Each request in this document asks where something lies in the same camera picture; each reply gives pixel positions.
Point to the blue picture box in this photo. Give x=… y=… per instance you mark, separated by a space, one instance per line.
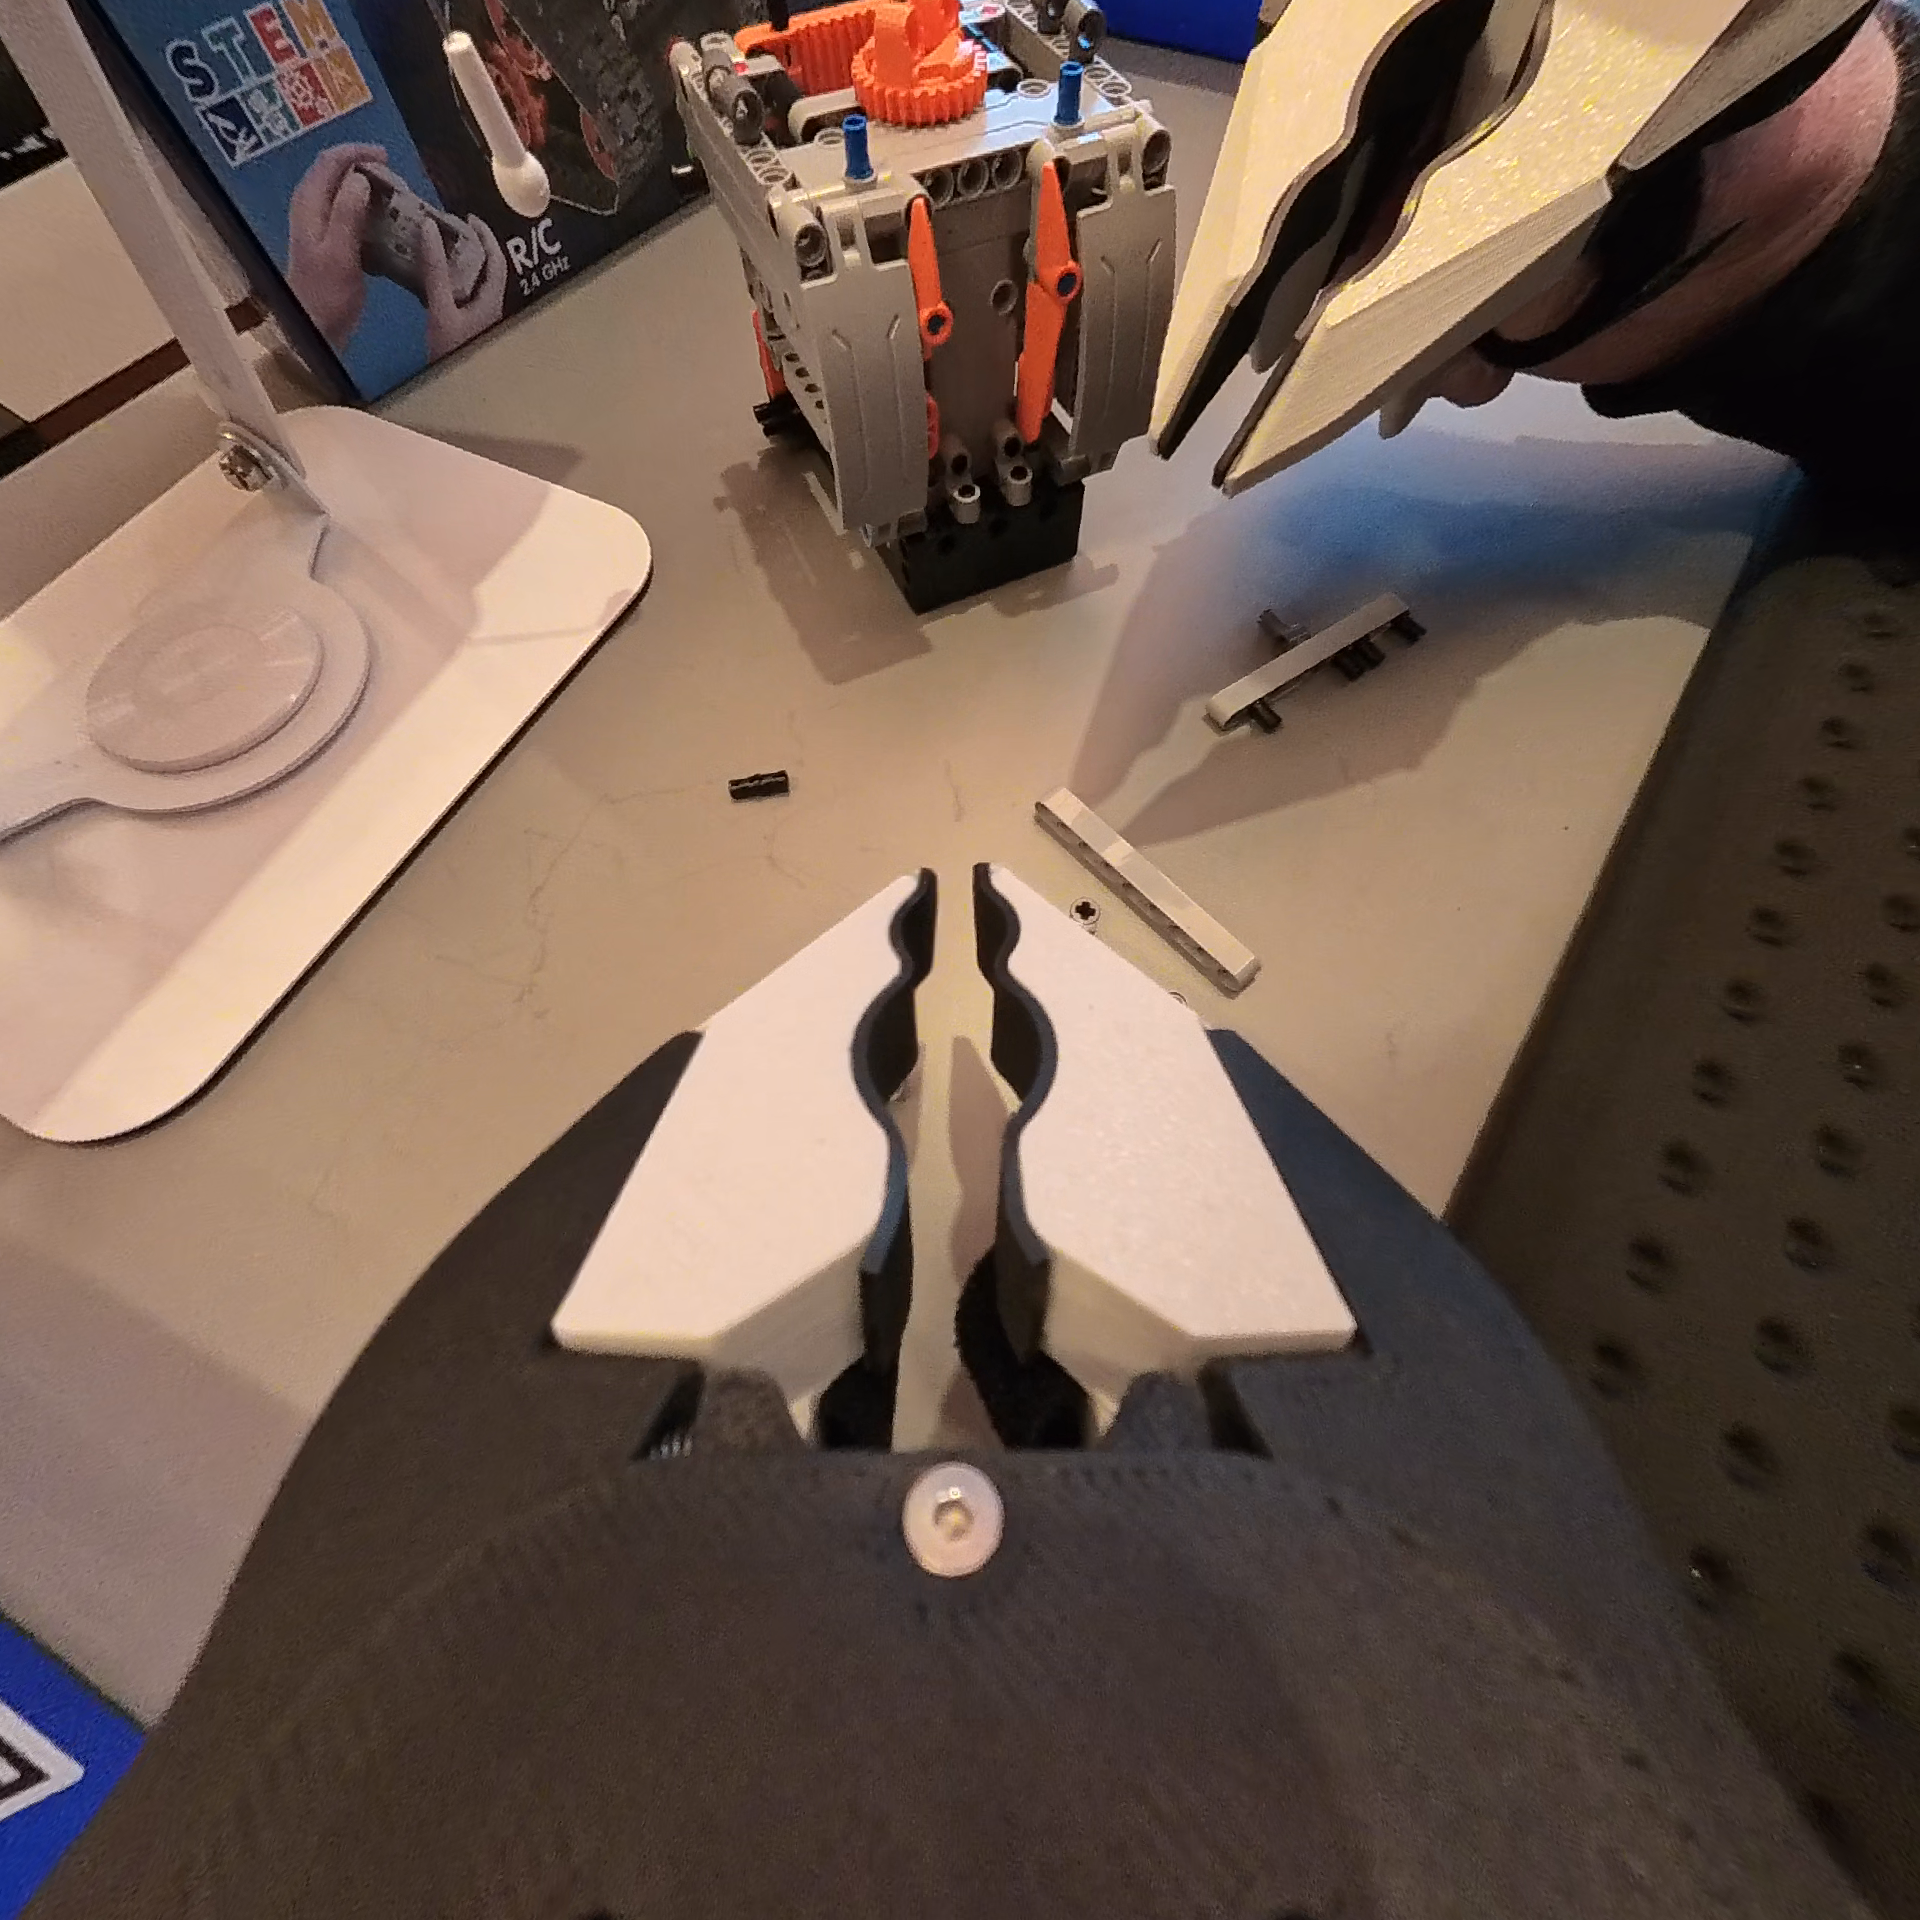
x=225 y=194

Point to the long grey beam with pins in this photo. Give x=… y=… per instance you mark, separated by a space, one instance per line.
x=1307 y=660

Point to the blue plastic bin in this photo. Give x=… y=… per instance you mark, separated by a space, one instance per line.
x=1185 y=28

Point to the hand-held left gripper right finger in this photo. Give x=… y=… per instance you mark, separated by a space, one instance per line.
x=1185 y=1201

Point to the person's right hand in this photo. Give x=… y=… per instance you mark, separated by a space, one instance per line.
x=1800 y=225

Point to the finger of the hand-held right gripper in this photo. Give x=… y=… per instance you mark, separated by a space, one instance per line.
x=1500 y=254
x=1289 y=150

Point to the black connector pin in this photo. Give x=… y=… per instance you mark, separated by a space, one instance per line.
x=763 y=787

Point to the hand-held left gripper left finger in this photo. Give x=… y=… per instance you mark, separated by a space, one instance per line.
x=721 y=1201

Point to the blue tagged parts bin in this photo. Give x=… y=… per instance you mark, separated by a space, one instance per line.
x=77 y=1695

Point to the grey orange toy model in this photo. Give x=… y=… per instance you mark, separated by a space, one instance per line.
x=855 y=345

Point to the black perforated mat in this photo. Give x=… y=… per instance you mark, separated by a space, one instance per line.
x=1724 y=1050

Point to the short grey beam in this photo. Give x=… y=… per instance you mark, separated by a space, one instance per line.
x=1142 y=886

